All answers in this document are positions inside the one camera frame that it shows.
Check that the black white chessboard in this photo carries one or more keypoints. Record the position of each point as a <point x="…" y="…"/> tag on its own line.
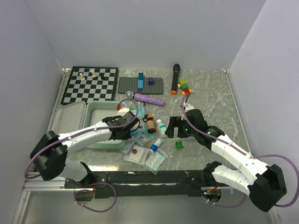
<point x="92" y="89"/>

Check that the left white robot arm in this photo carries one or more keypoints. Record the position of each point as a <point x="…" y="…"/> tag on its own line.
<point x="50" y="156"/>

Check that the blue wipes packet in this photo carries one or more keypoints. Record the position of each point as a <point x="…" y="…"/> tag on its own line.
<point x="140" y="116"/>

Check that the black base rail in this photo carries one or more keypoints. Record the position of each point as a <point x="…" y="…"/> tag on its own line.
<point x="164" y="183"/>

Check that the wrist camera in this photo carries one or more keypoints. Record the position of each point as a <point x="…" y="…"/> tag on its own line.
<point x="187" y="107"/>
<point x="122" y="110"/>

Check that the purple glitter microphone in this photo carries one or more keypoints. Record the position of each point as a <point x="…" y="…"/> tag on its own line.
<point x="144" y="98"/>

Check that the green plastic clip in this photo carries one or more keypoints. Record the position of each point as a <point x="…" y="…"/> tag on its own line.
<point x="179" y="144"/>

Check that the clear plaster packet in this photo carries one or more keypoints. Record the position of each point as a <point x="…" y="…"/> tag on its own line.
<point x="128" y="145"/>

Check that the white green-label bottle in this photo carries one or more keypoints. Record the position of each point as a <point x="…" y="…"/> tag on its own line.
<point x="161" y="127"/>

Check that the purple building brick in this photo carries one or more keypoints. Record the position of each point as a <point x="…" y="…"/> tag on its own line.
<point x="150" y="81"/>

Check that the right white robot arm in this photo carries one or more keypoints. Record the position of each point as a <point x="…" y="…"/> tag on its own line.
<point x="262" y="183"/>

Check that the brown orange-cap medicine bottle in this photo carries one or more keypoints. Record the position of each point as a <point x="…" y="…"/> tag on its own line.
<point x="150" y="124"/>

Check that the blue-topped small bag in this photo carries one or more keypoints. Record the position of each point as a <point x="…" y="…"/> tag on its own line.
<point x="142" y="136"/>

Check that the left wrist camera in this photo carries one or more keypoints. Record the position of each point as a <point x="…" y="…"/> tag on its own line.
<point x="122" y="110"/>

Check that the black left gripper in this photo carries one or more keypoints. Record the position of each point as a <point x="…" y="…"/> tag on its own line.
<point x="127" y="136"/>

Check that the blue brick stack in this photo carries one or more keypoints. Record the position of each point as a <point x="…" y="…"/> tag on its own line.
<point x="140" y="83"/>

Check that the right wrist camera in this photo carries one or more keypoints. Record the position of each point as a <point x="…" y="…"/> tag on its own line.
<point x="187" y="107"/>

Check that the white gauze packet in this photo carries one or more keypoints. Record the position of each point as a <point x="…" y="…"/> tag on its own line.
<point x="138" y="158"/>

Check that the grey building baseplate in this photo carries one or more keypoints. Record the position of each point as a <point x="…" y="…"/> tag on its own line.
<point x="130" y="84"/>

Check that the small black scissors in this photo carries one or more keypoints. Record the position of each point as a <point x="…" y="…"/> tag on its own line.
<point x="145" y="118"/>

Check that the teal band-aid bag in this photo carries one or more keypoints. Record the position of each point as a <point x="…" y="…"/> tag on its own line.
<point x="154" y="161"/>

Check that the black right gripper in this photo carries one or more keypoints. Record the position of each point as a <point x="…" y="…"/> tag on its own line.
<point x="175" y="122"/>

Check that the colourful brick toy car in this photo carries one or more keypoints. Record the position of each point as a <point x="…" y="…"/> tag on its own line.
<point x="184" y="87"/>

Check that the mint green medicine case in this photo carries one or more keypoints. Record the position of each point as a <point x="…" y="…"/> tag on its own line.
<point x="80" y="115"/>

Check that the blue white bandage roll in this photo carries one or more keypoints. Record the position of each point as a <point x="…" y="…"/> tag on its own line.
<point x="154" y="147"/>

